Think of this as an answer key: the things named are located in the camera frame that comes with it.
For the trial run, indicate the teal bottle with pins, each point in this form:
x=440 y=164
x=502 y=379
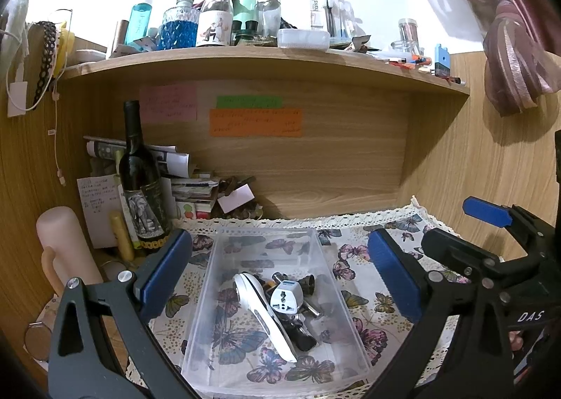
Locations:
x=140 y=21

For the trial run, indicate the small black cylinder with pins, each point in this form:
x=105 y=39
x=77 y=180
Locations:
x=313 y=284

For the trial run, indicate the black wine bottle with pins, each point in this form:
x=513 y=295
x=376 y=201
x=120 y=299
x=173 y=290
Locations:
x=142 y=188

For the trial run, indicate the white handheld device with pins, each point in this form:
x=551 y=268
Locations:
x=263 y=315

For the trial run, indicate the small white box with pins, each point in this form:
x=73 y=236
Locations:
x=236 y=199

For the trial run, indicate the small metal cylinder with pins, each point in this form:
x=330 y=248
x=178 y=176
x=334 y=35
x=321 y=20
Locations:
x=281 y=280

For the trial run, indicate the clear bottle with illustrated label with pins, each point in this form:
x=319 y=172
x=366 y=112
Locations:
x=214 y=21

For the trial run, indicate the yellow candle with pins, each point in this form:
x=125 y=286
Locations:
x=122 y=236

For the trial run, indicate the green sticky note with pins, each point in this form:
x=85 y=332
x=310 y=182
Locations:
x=250 y=101

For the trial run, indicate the clear glass bottle silver cap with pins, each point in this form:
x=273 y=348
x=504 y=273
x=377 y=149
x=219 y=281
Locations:
x=268 y=15

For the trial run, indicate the glass bottle with blue liquid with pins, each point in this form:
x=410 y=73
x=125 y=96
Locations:
x=179 y=28

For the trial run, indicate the orange sticky note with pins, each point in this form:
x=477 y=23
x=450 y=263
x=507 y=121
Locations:
x=256 y=122

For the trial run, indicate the stack of papers and booklets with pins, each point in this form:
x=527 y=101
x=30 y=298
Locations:
x=188 y=188

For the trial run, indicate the clear acrylic organizer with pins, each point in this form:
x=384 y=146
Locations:
x=333 y=13

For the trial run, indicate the pink mug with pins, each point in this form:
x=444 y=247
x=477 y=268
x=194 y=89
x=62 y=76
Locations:
x=65 y=245

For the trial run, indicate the blue plastic item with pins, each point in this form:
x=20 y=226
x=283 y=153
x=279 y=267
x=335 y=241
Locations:
x=442 y=60

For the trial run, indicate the wooden shelf board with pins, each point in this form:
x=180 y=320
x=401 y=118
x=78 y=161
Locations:
x=263 y=68

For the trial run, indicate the handwritten white paper note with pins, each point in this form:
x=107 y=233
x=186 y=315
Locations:
x=96 y=214

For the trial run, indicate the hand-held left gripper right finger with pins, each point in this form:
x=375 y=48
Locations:
x=394 y=278

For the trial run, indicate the black lace headband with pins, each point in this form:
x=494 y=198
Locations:
x=46 y=57

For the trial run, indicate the white travel adapter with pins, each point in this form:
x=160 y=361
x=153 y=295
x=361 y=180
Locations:
x=287 y=299

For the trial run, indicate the pink curtain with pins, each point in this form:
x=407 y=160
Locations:
x=504 y=30

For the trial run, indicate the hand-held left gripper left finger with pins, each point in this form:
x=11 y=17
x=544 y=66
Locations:
x=167 y=263

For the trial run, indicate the black plastic clip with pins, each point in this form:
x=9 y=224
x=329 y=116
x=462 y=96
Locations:
x=302 y=335

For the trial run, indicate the butterfly print lace tablecloth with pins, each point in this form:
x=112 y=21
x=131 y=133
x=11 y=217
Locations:
x=372 y=337

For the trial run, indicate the pink sticky note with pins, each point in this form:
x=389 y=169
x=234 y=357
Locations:
x=168 y=103

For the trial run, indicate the clear plastic container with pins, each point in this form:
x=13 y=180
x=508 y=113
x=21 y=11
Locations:
x=271 y=250

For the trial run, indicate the orange pens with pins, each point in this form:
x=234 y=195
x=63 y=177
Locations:
x=410 y=61

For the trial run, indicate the glass jar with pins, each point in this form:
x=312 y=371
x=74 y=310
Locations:
x=407 y=37

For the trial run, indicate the yellow hanging item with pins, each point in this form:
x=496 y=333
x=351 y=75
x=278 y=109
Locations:
x=65 y=48

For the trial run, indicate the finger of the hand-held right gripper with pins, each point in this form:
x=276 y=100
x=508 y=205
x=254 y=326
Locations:
x=486 y=210
x=456 y=247

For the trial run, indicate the person's right hand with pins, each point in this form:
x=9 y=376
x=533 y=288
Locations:
x=516 y=339

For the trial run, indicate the brown cardboard tube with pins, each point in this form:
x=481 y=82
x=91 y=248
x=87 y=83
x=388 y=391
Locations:
x=120 y=37

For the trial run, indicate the black metal tool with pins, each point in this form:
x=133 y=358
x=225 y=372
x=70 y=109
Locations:
x=312 y=310

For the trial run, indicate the white plastic case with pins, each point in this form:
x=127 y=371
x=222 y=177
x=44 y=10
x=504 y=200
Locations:
x=302 y=38

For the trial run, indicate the round metal lid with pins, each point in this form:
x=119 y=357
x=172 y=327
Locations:
x=37 y=341

